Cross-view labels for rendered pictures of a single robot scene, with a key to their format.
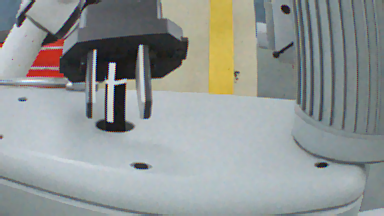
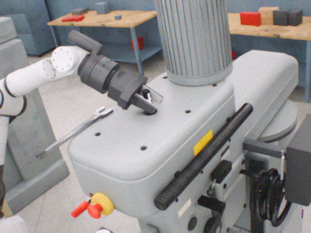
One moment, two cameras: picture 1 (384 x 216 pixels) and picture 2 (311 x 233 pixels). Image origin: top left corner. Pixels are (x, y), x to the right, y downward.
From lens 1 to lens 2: 0.79 m
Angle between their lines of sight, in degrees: 49
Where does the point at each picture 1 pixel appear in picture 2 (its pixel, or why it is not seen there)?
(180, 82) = not seen: outside the picture
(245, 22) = not seen: outside the picture
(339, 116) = (213, 69)
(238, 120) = (161, 92)
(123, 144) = (169, 111)
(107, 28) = (133, 84)
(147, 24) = (139, 77)
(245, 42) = not seen: outside the picture
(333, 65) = (208, 55)
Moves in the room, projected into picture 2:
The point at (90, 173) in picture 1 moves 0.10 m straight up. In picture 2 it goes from (188, 123) to (182, 85)
